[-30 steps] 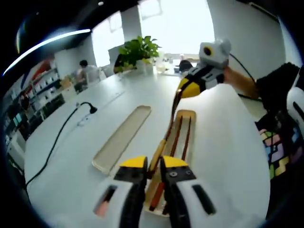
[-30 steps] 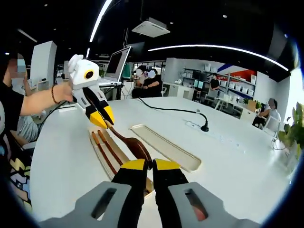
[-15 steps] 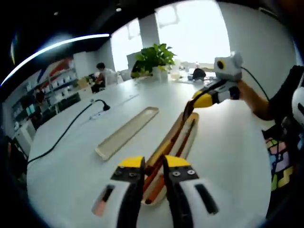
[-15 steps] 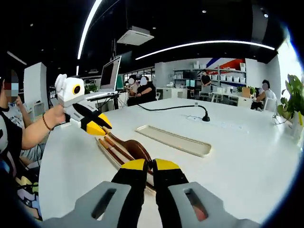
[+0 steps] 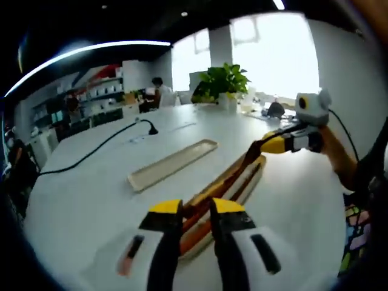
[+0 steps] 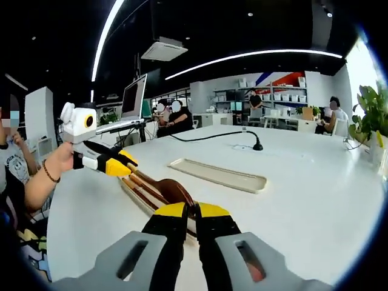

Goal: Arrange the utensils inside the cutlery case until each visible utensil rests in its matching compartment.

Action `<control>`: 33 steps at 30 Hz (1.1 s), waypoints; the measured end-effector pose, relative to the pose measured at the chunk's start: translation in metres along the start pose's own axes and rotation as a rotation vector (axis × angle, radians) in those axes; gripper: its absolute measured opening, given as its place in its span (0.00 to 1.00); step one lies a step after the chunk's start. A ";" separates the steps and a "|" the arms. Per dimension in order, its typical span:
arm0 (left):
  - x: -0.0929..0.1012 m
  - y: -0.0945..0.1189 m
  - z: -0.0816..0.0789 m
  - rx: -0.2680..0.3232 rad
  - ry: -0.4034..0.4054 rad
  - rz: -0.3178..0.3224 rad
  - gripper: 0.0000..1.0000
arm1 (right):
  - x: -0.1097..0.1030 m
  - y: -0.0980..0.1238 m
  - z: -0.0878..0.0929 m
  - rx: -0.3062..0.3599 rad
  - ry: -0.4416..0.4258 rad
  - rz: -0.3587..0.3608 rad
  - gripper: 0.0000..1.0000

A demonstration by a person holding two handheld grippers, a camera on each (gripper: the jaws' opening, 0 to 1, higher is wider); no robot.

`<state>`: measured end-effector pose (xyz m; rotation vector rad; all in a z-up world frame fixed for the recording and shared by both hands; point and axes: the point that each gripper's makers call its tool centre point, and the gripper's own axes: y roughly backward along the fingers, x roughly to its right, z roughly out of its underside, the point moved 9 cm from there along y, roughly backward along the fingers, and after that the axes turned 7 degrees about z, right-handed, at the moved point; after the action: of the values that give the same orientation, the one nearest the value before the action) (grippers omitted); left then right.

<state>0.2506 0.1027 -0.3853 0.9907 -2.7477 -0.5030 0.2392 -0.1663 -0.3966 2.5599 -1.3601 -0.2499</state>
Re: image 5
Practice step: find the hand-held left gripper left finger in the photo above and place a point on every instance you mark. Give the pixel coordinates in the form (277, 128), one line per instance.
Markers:
(163, 242)

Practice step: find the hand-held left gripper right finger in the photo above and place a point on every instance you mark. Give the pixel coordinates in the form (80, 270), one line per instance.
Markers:
(236, 242)

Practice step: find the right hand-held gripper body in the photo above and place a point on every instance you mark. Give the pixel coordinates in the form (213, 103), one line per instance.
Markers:
(313, 112)

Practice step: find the dark brown wooden utensil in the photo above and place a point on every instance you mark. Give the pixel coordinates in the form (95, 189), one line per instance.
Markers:
(248, 154)

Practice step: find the orange brown wooden utensil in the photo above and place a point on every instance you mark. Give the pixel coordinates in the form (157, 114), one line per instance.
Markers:
(195, 235)

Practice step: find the beige cutlery case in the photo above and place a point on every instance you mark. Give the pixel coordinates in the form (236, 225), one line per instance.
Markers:
(253, 183)

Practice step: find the beige cutlery case lid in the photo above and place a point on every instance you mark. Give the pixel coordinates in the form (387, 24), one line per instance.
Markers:
(172, 165)

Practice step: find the black rounded headset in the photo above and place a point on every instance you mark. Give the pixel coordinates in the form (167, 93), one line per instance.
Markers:
(276, 109)

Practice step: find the potted green plant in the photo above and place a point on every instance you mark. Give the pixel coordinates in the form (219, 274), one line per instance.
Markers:
(224, 82)

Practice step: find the person's black patterned shirt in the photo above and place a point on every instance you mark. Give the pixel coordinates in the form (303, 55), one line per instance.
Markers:
(373, 169)

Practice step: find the white ceiling light strip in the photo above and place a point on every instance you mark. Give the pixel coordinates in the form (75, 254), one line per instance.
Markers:
(279, 3)
(91, 48)

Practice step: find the cardboard box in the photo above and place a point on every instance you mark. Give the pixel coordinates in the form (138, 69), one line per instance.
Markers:
(129, 98)

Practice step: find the white storage shelf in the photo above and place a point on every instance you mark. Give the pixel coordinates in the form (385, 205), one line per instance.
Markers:
(103, 91)

